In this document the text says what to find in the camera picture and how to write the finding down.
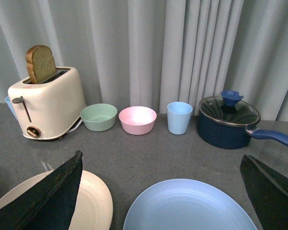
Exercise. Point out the pink bowl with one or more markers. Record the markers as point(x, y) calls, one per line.
point(137, 120)

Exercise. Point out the cream plate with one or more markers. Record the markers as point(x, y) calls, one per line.
point(94, 206)

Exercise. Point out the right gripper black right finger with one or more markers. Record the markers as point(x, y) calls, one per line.
point(267, 190)

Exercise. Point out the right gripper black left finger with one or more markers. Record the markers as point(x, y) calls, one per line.
point(49, 204)

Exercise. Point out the dark blue pot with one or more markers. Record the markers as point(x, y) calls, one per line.
point(234, 137)

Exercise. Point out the light blue cup behind toaster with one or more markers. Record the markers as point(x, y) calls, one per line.
point(9, 104)

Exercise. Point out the grey curtain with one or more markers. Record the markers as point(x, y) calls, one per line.
point(153, 52)

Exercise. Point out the green bowl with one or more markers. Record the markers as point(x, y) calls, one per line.
point(99, 117)

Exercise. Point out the bread slice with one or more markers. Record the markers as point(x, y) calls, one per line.
point(40, 63)

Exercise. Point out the cream toaster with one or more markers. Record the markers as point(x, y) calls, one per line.
point(48, 110)

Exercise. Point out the light blue plate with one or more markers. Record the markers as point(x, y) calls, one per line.
point(185, 204)

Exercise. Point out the glass pot lid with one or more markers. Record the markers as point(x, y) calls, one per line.
point(229, 109)

